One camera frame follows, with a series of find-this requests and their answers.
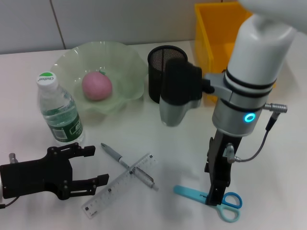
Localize green wavy glass fruit plate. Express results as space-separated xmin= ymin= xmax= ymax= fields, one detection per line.
xmin=51 ymin=41 xmax=149 ymax=117

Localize gripper cable with plugs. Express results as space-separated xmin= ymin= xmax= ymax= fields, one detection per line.
xmin=0 ymin=152 xmax=19 ymax=209
xmin=223 ymin=102 xmax=280 ymax=164

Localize blue scissors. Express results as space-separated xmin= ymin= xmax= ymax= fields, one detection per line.
xmin=173 ymin=184 xmax=243 ymax=223

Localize clear green-label water bottle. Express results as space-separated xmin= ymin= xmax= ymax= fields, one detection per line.
xmin=36 ymin=71 xmax=86 ymax=144

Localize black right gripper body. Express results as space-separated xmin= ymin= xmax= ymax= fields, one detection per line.
xmin=206 ymin=130 xmax=242 ymax=187

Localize pink peach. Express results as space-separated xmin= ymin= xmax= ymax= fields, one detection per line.
xmin=82 ymin=70 xmax=113 ymax=101

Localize left gripper cable with plugs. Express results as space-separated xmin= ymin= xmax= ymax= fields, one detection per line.
xmin=0 ymin=152 xmax=19 ymax=209

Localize black mesh pen holder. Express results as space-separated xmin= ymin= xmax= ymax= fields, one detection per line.
xmin=147 ymin=46 xmax=188 ymax=105

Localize grey pen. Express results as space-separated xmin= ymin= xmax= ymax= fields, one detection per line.
xmin=100 ymin=143 xmax=159 ymax=192

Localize transparent plastic ruler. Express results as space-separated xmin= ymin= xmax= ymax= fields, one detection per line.
xmin=81 ymin=153 xmax=159 ymax=220

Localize right gripper cable with plugs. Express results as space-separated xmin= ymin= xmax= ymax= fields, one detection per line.
xmin=223 ymin=102 xmax=280 ymax=164

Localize yellow plastic bin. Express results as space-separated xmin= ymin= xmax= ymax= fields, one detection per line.
xmin=193 ymin=2 xmax=254 ymax=105

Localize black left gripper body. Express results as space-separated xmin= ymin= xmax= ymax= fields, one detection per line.
xmin=0 ymin=145 xmax=74 ymax=201

